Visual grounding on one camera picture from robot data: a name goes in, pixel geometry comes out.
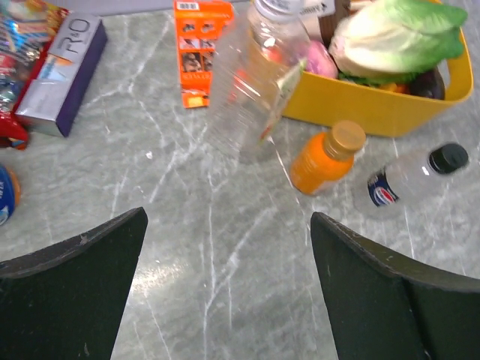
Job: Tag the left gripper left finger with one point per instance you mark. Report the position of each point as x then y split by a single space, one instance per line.
66 301

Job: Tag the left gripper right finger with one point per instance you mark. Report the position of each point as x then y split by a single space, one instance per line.
384 305

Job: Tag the red snack bag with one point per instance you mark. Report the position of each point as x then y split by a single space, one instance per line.
27 30

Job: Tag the yellow plastic basket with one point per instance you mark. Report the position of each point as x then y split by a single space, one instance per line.
390 109

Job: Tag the white bottle cap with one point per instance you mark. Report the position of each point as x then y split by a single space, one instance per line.
279 7

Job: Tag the small orange juice bottle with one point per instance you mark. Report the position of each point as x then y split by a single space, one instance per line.
318 166

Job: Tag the large clear plastic bottle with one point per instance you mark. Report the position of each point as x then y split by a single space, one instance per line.
257 65

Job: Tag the purple silver box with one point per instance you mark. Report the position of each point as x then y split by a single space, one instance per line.
54 96

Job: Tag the black bottle cap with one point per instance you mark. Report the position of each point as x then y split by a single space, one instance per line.
448 158

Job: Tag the green toy lettuce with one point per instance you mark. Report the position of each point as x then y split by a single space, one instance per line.
394 41

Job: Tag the toilet paper roll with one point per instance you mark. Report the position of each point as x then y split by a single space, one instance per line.
10 192

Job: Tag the orange packet box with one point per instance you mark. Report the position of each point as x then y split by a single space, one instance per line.
198 25

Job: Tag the brown bottle cap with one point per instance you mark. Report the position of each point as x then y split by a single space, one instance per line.
346 136

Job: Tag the purple toy onion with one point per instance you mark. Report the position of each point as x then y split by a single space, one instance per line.
319 61

